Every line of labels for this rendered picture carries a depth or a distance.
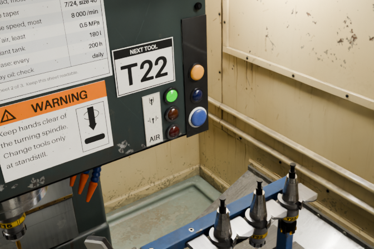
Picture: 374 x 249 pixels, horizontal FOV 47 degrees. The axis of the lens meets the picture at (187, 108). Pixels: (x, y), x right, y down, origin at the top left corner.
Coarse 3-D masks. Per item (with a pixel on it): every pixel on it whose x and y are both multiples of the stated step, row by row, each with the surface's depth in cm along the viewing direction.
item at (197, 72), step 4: (192, 68) 66; (196, 68) 66; (200, 68) 67; (192, 72) 66; (196, 72) 66; (200, 72) 67; (192, 76) 66; (196, 76) 67; (200, 76) 67; (196, 80) 67
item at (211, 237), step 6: (210, 234) 99; (234, 234) 98; (210, 240) 98; (216, 240) 97; (222, 240) 97; (228, 240) 97; (234, 240) 97; (222, 246) 96; (228, 246) 98; (234, 246) 98
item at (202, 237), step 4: (196, 236) 99; (200, 236) 99; (204, 236) 99; (192, 240) 98; (196, 240) 98; (200, 240) 98; (204, 240) 98; (208, 240) 98; (188, 244) 97; (192, 244) 97; (196, 244) 97; (200, 244) 97; (204, 244) 97; (208, 244) 97; (212, 244) 97; (192, 248) 96; (196, 248) 96; (200, 248) 96; (204, 248) 96; (208, 248) 96; (212, 248) 96; (216, 248) 96
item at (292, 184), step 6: (288, 174) 107; (288, 180) 106; (294, 180) 106; (288, 186) 106; (294, 186) 106; (282, 192) 109; (288, 192) 107; (294, 192) 107; (282, 198) 109; (288, 198) 107; (294, 198) 107
